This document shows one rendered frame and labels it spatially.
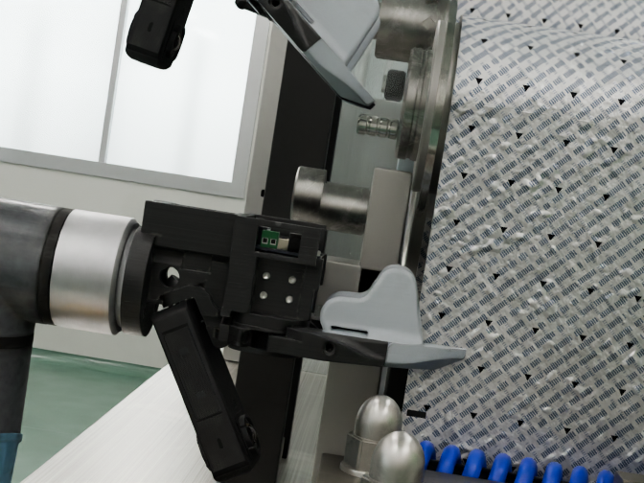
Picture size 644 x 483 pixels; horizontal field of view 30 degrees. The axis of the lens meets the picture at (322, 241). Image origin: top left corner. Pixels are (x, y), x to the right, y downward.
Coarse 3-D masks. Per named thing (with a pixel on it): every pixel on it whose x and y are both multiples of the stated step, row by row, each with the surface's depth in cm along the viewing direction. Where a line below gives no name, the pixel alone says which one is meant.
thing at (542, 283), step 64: (448, 192) 74; (512, 192) 74; (448, 256) 75; (512, 256) 74; (576, 256) 74; (640, 256) 74; (448, 320) 75; (512, 320) 75; (576, 320) 74; (640, 320) 74; (448, 384) 75; (512, 384) 75; (576, 384) 75; (640, 384) 74; (512, 448) 75; (576, 448) 75; (640, 448) 75
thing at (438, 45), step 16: (432, 48) 83; (432, 64) 75; (432, 80) 75; (448, 80) 75; (432, 96) 75; (448, 96) 75; (432, 112) 75; (448, 112) 75; (416, 160) 79; (416, 176) 78; (432, 176) 77; (432, 192) 80
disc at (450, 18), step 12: (456, 0) 78; (456, 12) 76; (444, 48) 74; (444, 60) 74; (444, 72) 73; (444, 84) 73; (444, 96) 73; (432, 120) 74; (432, 132) 74; (432, 144) 74; (432, 156) 74; (432, 168) 75; (420, 192) 77; (420, 204) 77; (420, 216) 80
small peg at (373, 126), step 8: (360, 120) 81; (368, 120) 81; (376, 120) 81; (384, 120) 81; (392, 120) 81; (360, 128) 81; (368, 128) 81; (376, 128) 81; (384, 128) 81; (392, 128) 81; (384, 136) 82; (392, 136) 81
